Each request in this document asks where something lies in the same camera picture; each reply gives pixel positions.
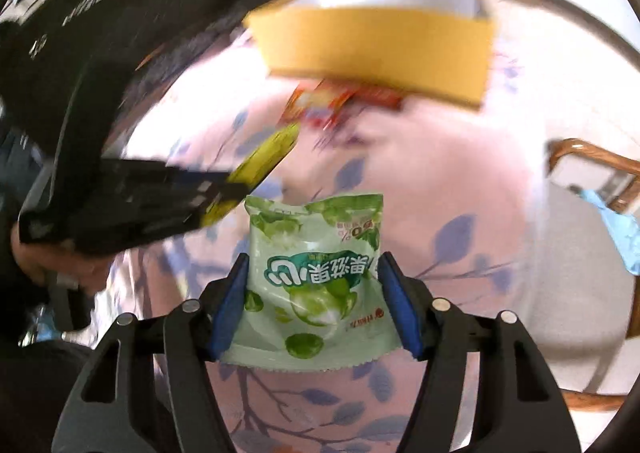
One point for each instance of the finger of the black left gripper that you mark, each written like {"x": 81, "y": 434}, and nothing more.
{"x": 106, "y": 205}

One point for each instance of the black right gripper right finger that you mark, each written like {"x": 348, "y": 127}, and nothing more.
{"x": 491, "y": 361}

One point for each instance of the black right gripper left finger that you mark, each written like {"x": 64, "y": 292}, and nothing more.
{"x": 145, "y": 387}

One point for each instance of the yellow green snack bar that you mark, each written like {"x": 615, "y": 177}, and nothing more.
{"x": 252, "y": 172}

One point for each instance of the green plum candy bag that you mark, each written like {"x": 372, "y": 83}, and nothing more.
{"x": 313, "y": 300}

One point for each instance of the red yellow snack packet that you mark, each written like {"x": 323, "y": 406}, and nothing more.
{"x": 329, "y": 103}

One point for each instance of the person's left hand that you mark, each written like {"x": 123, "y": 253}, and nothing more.
{"x": 89, "y": 272}

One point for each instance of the wooden chair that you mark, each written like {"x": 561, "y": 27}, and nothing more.
{"x": 578, "y": 164}

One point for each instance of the light blue cloth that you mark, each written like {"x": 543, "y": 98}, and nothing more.
{"x": 623, "y": 229}

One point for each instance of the pink floral tablecloth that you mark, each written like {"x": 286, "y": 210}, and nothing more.
{"x": 458, "y": 212}

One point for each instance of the yellow cardboard box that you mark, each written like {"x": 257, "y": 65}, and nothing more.
{"x": 436, "y": 48}

